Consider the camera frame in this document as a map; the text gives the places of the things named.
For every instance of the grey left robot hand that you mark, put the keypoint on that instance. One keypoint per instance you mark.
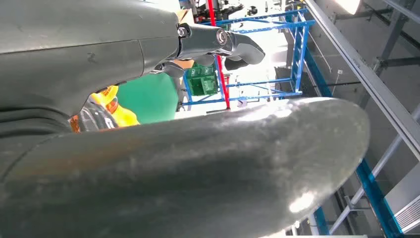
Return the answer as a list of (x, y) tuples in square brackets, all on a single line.
[(98, 49)]

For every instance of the orange detergent bottle clear cap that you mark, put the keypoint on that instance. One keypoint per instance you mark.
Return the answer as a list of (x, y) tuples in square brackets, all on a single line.
[(126, 116)]

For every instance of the green plastic crate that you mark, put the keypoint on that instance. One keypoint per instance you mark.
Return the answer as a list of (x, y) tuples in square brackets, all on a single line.
[(203, 83)]

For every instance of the red pole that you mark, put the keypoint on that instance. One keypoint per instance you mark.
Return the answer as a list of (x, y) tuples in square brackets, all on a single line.
[(223, 85)]

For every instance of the blue metal rack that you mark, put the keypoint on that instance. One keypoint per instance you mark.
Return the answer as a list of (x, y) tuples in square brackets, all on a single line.
[(298, 56)]

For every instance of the grey metal pipe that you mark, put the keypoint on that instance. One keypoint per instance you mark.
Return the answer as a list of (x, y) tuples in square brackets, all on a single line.
[(370, 177)]

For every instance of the blue steel beam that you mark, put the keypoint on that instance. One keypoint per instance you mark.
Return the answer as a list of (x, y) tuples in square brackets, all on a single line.
[(374, 190)]

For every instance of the aluminium frame beam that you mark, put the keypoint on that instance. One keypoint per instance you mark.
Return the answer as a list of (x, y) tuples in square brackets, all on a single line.
[(377, 88)]

